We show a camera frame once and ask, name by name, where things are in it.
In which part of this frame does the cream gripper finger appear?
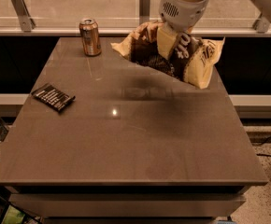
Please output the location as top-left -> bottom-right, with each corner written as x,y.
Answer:
157,23 -> 180,60

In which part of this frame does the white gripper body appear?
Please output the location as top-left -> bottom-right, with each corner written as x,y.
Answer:
159,0 -> 209,32

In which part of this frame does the brown yellow chip bag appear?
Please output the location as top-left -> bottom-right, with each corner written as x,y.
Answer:
111,21 -> 225,89

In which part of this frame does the orange soda can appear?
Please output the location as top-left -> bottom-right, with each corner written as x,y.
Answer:
79,18 -> 102,56

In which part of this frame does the black snack bar wrapper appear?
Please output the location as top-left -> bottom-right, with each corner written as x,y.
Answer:
32,83 -> 75,113

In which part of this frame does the glass railing panel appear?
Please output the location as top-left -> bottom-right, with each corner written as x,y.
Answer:
0,0 -> 271,30

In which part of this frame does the green object under table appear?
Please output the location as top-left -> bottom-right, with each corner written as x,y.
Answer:
0,205 -> 31,224

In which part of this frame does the middle metal railing bracket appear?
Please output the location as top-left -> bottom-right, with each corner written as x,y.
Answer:
139,0 -> 150,23

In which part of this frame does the metal railing bracket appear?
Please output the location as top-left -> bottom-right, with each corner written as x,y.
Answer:
11,0 -> 36,32
139,0 -> 150,23
252,14 -> 270,34

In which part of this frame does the right metal railing bracket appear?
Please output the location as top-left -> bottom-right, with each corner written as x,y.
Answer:
252,14 -> 270,34

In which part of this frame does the left metal railing bracket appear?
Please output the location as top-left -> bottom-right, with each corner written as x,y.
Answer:
11,0 -> 36,32

